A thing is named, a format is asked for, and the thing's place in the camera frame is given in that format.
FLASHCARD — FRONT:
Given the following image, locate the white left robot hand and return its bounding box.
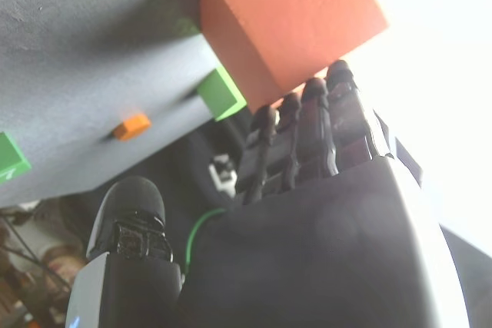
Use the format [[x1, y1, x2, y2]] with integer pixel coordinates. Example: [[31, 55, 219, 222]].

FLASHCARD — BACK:
[[65, 59, 476, 328]]

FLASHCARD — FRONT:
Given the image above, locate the large orange foam cube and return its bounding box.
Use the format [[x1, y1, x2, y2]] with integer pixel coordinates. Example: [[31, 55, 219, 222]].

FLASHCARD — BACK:
[[198, 0, 390, 114]]

